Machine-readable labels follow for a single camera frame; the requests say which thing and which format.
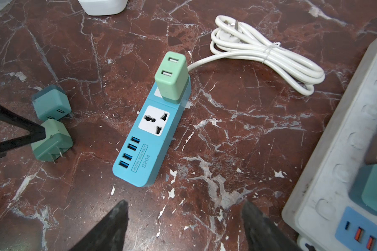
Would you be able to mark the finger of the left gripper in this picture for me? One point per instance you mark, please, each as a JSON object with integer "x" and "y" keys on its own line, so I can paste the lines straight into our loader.
{"x": 36, "y": 131}

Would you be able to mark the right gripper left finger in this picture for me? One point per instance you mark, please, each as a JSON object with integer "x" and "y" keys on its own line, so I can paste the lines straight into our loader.
{"x": 109, "y": 234}

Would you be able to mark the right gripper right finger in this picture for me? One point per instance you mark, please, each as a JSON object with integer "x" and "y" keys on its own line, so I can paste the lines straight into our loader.
{"x": 261, "y": 233}

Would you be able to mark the green plug adapter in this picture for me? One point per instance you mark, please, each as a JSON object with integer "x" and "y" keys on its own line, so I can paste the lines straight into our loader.
{"x": 172, "y": 77}
{"x": 55, "y": 144}

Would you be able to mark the long white multicolour power strip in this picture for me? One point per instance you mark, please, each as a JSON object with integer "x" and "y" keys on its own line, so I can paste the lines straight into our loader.
{"x": 319, "y": 208}

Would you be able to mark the teal plug adapter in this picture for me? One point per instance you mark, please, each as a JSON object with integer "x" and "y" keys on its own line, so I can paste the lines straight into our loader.
{"x": 364, "y": 189}
{"x": 51, "y": 103}

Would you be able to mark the teal power strip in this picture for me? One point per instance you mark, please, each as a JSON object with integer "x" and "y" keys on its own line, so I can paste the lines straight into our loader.
{"x": 145, "y": 147}

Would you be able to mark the white square power socket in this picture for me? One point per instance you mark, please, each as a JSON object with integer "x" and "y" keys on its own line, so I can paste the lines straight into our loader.
{"x": 103, "y": 7}

